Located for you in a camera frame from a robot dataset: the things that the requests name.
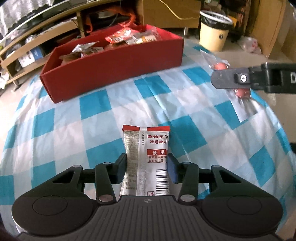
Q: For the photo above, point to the blue checkered tablecloth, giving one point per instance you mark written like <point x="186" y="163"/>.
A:
<point x="92" y="129"/>

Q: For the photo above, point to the clear waffle packet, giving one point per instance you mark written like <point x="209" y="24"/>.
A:
<point x="144" y="38"/>

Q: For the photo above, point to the wooden cabinet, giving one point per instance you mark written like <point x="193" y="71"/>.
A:
<point x="272" y="27"/>

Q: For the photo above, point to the white lace cloth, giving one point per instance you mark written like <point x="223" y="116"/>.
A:
<point x="13" y="14"/>

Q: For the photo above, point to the vacuum-packed pink sausage packet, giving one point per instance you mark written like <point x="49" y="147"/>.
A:
<point x="242" y="92"/>

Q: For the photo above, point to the cream trash bin black liner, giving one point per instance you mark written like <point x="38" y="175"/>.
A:
<point x="212" y="37"/>

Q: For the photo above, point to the white red-edged snack packet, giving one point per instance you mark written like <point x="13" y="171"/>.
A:
<point x="148" y="157"/>

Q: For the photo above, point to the wooden television stand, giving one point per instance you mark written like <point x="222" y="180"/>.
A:
<point x="157" y="16"/>

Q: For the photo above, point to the red snack packet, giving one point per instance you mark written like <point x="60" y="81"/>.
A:
<point x="119" y="34"/>

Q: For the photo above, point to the blue white box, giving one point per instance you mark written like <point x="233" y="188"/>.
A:
<point x="32" y="55"/>

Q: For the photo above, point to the white plastic bag red print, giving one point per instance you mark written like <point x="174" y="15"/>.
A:
<point x="249" y="44"/>

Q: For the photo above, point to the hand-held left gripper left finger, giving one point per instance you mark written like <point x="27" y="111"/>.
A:
<point x="120" y="170"/>

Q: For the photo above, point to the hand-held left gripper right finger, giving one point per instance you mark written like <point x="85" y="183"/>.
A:
<point x="173" y="169"/>

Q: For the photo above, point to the clear packet with black print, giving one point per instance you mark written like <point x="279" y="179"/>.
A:
<point x="82" y="47"/>

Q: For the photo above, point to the orange plastic bag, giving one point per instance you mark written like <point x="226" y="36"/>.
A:
<point x="133" y="17"/>

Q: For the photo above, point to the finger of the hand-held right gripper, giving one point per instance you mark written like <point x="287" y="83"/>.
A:
<point x="225" y="77"/>

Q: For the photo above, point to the black shelf rack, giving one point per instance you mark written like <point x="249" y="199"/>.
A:
<point x="238" y="32"/>

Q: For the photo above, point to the red cardboard box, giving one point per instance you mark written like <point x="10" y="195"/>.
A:
<point x="115" y="76"/>

